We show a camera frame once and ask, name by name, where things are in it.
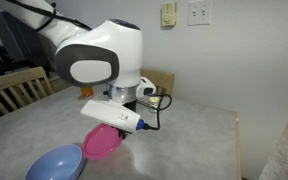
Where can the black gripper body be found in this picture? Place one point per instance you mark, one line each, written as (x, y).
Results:
(127, 121)

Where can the pink plate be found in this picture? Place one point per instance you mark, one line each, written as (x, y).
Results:
(101, 141)

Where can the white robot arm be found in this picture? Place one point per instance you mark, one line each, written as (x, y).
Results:
(109, 54)

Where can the blue bowl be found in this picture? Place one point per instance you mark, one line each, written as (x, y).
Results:
(61, 163)

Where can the silver candle jar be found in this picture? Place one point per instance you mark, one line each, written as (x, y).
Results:
(153, 104)

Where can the wooden chair behind table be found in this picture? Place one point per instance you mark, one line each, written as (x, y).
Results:
(164, 81)

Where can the orange water bottle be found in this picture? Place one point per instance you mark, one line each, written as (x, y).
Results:
(87, 92)

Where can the beige thermostat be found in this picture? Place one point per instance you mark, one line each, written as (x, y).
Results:
(168, 14)

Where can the wooden chair left side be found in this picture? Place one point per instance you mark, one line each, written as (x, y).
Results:
(24, 87)

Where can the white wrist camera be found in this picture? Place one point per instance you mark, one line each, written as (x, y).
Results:
(106, 111)

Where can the white light switch plate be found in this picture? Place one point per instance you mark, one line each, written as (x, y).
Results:
(199, 12)

